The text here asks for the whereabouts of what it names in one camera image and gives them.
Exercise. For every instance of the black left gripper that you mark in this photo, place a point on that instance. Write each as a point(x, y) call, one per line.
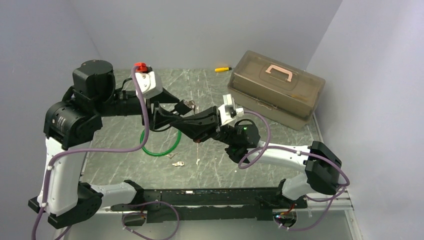
point(159, 117)

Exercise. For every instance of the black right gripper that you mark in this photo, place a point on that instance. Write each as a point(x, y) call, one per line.
point(199, 127)

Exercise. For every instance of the green cable lock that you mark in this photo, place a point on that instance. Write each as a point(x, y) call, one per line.
point(164, 149)

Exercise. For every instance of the small silver key pair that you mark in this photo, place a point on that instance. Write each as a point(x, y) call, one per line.
point(171, 155)

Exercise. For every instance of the silver key bunch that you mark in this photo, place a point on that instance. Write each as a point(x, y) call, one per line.
point(178, 164)

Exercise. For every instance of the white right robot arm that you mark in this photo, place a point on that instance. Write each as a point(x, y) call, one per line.
point(247, 135)

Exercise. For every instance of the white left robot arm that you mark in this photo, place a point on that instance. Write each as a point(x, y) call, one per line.
point(69, 128)

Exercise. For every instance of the yellow screwdriver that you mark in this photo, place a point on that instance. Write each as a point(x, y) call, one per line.
point(222, 69)

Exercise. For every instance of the translucent brown toolbox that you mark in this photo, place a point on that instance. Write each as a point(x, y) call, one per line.
point(275, 90)

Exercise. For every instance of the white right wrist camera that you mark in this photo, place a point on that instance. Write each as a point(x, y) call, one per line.
point(228, 112)

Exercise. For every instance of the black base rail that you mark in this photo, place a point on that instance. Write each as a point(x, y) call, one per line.
point(259, 203)

